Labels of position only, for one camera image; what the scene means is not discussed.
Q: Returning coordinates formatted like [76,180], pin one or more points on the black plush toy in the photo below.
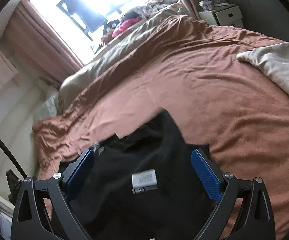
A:
[110,25]

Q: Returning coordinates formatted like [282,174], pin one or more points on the pink left curtain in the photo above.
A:
[32,39]

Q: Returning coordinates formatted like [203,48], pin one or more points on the cream padded headboard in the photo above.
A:
[17,134]

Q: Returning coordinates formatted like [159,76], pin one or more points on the white bedside cabinet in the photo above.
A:
[229,15]

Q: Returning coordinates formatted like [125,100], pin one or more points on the beige duvet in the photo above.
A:
[117,49]

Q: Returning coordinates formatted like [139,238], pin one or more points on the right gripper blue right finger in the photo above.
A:
[209,180]

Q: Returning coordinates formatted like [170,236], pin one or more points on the cream folded garment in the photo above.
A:
[272,61]

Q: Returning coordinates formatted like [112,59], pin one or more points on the hanging dark clothes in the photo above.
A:
[93,20]

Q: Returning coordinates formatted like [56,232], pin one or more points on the brown bed sheet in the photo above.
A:
[189,68]

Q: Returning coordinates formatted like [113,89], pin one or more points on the black button-up shirt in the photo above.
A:
[143,186]

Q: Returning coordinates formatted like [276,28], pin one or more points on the light patterned pillow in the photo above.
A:
[48,109]

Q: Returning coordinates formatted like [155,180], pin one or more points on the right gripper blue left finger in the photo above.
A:
[77,172]

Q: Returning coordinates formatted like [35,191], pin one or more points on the pile of clothes on sill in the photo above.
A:
[148,8]

